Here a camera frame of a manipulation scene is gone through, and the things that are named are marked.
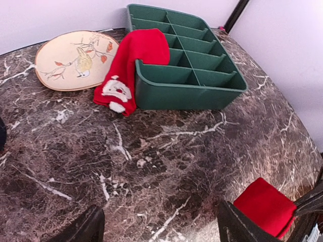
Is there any red Santa sock in tray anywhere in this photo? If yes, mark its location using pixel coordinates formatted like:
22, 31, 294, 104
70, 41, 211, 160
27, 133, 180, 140
93, 28, 171, 117

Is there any red sock plain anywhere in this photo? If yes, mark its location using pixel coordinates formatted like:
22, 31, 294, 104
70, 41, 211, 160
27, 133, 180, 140
233, 177, 297, 239

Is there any dark blue cup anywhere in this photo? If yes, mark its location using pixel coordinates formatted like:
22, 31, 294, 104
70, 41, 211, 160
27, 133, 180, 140
0, 118, 7, 151

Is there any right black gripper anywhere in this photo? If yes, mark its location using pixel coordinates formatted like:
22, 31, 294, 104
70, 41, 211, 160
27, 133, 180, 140
294, 185, 322, 241

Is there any black right frame post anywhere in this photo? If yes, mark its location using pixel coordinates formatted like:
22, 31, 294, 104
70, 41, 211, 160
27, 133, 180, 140
224, 0, 249, 33

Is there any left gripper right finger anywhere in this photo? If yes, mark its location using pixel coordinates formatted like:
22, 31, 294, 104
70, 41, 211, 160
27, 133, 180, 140
217, 200, 280, 242

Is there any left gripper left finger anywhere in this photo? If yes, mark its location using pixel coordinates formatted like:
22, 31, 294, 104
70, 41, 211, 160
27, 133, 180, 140
48, 205, 105, 242

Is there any beige bird pattern plate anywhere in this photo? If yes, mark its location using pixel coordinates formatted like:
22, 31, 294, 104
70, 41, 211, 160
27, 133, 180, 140
34, 31, 119, 92

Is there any green divided plastic organizer tray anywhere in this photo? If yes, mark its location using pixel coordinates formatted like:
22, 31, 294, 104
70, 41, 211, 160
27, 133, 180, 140
127, 4, 248, 110

